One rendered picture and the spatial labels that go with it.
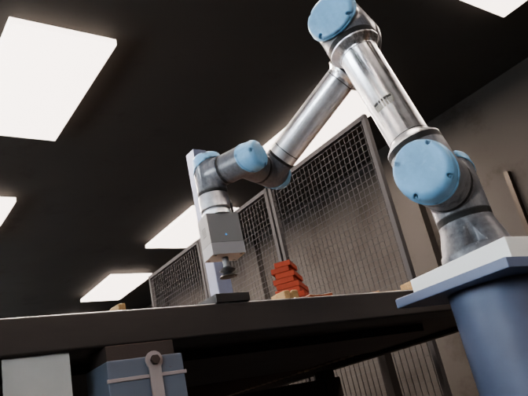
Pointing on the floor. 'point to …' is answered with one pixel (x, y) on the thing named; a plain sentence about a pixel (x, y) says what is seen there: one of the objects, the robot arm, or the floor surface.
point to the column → (488, 321)
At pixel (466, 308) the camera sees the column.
